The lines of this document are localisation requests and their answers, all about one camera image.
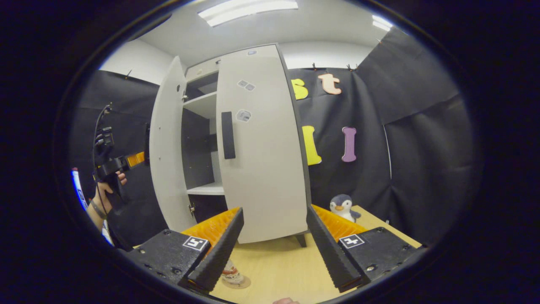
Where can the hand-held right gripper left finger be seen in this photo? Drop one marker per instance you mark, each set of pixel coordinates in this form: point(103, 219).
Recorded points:
point(219, 253)

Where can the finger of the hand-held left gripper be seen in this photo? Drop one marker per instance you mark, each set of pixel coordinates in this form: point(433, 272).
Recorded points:
point(136, 159)

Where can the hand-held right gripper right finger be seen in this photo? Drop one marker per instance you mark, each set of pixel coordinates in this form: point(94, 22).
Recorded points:
point(329, 253)

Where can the clear plastic bottle red label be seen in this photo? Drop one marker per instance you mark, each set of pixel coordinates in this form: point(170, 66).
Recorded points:
point(232, 274)

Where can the white cabinet door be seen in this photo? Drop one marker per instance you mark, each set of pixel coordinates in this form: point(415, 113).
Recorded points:
point(168, 147)
point(265, 169)

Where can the round cork coaster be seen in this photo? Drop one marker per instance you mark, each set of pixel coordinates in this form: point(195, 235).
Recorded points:
point(244, 283)

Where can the white cabinet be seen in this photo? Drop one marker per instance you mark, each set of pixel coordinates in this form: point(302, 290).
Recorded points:
point(202, 105)

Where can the dark wristband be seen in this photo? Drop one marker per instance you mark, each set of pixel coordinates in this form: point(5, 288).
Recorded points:
point(98, 210)

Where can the penguin plush toy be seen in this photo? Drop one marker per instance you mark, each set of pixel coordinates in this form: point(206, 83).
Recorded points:
point(342, 207)

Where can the black backdrop cloth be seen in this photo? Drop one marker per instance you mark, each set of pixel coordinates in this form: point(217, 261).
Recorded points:
point(122, 97)
point(422, 147)

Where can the long ceiling light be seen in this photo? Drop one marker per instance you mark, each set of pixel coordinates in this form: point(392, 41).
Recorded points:
point(247, 10)

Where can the small ceiling light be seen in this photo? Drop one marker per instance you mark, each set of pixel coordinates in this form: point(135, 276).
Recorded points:
point(382, 23)

